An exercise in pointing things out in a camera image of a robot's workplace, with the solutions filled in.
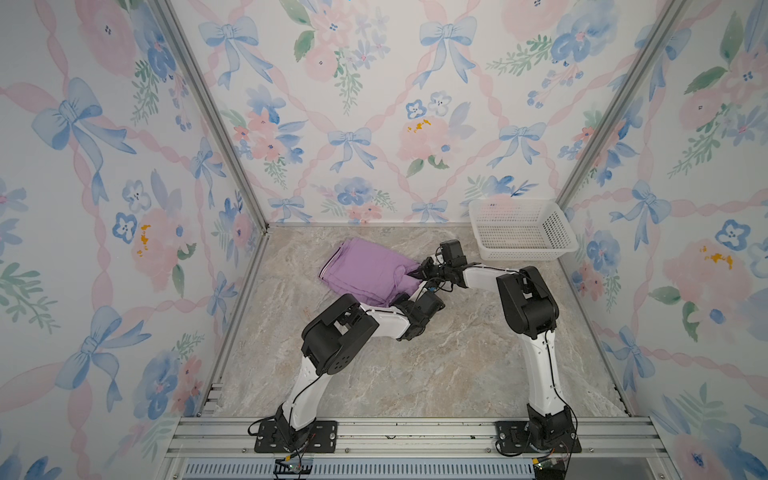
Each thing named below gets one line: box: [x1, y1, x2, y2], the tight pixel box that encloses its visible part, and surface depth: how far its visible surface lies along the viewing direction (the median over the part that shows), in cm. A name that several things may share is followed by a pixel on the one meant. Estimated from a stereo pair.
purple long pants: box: [319, 238, 421, 307], surface depth 105 cm
